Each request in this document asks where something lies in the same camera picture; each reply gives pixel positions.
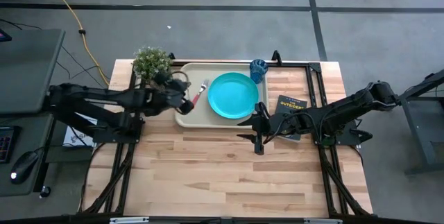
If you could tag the black paperback book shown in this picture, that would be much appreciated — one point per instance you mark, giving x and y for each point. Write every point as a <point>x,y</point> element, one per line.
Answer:
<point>293,102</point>

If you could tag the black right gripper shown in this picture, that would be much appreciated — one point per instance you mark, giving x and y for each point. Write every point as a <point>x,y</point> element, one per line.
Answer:
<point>265,125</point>

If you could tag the white printed paper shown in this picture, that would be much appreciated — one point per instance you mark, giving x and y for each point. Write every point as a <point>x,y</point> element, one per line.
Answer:
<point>74,137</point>

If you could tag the silver edge bracket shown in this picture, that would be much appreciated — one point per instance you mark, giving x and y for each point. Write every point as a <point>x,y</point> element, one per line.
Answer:
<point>322,221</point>
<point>128,220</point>

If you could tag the teal plate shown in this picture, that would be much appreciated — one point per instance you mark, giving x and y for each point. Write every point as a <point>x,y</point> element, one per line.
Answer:
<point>233,95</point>

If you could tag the beige plastic tray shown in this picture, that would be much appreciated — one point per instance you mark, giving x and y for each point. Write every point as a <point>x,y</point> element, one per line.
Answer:
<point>197,120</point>

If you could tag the small potted plant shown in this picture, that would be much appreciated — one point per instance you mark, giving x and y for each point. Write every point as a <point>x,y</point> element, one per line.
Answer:
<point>150,61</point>

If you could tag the black table clamp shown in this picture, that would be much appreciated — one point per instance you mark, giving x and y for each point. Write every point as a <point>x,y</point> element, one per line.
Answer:
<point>276,57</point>
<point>171,56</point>

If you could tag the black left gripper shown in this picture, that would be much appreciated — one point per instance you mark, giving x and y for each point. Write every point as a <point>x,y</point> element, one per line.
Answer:
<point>170,95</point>

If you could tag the black computer mouse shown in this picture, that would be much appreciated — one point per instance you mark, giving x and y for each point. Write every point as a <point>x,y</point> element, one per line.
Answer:
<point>24,166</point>

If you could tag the blue patterned cup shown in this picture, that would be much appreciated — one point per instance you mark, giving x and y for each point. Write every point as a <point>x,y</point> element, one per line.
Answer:
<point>258,69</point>

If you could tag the grey desk top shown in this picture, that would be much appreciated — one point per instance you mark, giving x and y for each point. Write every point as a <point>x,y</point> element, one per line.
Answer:
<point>27,71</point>

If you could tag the computer monitor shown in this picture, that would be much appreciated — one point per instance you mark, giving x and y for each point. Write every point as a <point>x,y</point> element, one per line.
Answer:
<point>4,36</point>

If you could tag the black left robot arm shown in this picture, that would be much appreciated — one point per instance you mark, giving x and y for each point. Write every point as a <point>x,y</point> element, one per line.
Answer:
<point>104,95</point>

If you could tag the black aluminium table frame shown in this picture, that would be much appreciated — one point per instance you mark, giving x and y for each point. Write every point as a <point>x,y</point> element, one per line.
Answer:
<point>295,64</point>

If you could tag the dark metal cart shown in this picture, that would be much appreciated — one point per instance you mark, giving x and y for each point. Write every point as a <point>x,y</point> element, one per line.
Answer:
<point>419,120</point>

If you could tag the dark keyboard shelf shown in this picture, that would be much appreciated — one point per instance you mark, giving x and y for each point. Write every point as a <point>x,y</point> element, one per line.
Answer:
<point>31,137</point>

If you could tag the black keyboard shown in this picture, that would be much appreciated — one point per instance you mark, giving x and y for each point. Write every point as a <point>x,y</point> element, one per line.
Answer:
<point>5,144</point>

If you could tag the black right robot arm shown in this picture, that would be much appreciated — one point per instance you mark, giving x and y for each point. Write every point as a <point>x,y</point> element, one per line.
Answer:
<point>347,107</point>

